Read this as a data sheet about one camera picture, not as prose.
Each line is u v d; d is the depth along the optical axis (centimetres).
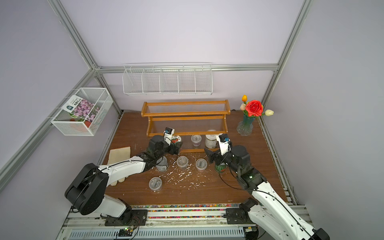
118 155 96
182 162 87
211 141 91
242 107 83
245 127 99
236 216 74
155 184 79
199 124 102
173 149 79
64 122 71
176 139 87
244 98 86
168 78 99
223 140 61
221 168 83
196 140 95
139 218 73
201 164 87
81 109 74
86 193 43
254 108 72
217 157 64
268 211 46
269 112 81
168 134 76
